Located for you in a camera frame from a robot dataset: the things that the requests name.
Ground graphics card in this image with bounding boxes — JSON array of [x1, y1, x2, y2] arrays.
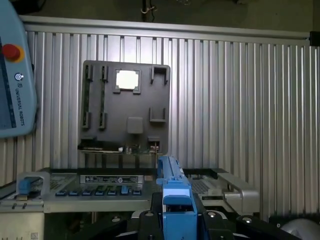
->
[[78, 141, 161, 154]]

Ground black case label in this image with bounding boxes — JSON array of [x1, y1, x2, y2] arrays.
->
[[79, 174, 140, 185]]

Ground silver rounded housing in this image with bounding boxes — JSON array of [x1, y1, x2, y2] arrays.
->
[[280, 216, 320, 240]]

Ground silver CPU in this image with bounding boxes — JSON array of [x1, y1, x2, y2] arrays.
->
[[116, 69, 140, 90]]

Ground black frame bracket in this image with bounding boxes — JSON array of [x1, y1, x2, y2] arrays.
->
[[309, 30, 320, 47]]

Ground blue case latch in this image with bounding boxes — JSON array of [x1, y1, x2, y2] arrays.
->
[[18, 176, 31, 196]]

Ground grey square block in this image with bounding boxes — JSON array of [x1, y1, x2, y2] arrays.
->
[[126, 116, 144, 135]]

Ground black parts rack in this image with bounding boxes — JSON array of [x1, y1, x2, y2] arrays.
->
[[78, 59, 172, 156]]

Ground hanging cable with hook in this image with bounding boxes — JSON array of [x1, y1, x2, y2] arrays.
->
[[140, 0, 158, 21]]

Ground open PC case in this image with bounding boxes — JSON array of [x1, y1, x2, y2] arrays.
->
[[0, 167, 260, 240]]

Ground Universal Robots teach pendant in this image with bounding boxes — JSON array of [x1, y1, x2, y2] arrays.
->
[[0, 0, 40, 139]]

